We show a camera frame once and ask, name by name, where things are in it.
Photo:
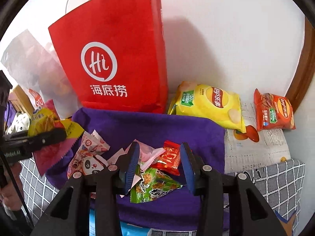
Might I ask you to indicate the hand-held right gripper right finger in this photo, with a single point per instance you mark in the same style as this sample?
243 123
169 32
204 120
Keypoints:
188 169

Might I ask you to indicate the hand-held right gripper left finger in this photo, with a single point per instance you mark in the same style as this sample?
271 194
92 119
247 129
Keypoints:
131 167

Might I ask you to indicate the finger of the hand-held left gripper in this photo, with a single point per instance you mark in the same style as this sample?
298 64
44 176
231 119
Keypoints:
49 137

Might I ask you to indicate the yellow pink snack packet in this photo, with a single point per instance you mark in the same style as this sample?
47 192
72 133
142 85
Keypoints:
44 123

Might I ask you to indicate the white pink lychee snack packet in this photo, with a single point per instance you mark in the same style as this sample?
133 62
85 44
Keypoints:
147 156

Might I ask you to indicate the red candy packet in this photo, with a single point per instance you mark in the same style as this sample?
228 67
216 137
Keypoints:
167 159

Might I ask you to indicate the green snack packet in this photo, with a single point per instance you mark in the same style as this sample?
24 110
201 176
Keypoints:
155 184

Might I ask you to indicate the person's left hand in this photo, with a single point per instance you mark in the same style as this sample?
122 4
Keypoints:
13 179

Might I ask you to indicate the white zigzag-edged packet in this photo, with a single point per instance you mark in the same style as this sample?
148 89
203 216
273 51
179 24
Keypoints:
118 156

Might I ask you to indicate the white spotted cloth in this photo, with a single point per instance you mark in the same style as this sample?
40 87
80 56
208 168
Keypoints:
19 123

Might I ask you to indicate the white packet with red logo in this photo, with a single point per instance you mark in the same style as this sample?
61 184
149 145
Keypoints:
92 142

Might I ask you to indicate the purple cloth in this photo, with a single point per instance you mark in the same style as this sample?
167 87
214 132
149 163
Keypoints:
147 125

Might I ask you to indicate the panda print snack packet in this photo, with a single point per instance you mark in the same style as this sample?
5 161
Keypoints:
86 164

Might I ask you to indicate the brown cardboard box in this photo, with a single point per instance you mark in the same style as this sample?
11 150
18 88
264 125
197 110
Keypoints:
22 100

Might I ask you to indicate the light blue sheet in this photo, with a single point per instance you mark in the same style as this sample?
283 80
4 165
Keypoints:
133 229

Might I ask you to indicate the yellow potato chips bag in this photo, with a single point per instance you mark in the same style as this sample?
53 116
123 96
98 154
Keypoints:
216 108

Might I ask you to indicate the white printed mat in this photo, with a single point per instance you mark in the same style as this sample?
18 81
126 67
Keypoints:
258 147

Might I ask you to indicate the white plastic bag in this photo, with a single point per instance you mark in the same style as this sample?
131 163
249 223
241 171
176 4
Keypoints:
37 61

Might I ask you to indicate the grey checked cloth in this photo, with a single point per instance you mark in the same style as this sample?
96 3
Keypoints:
270 184

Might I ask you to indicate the orange potato chips bag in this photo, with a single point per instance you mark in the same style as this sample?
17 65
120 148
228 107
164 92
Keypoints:
273 110

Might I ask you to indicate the red paper bag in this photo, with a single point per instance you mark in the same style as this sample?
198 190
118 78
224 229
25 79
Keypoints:
110 41

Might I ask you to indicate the brown wooden frame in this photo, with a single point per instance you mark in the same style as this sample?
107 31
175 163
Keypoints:
302 78

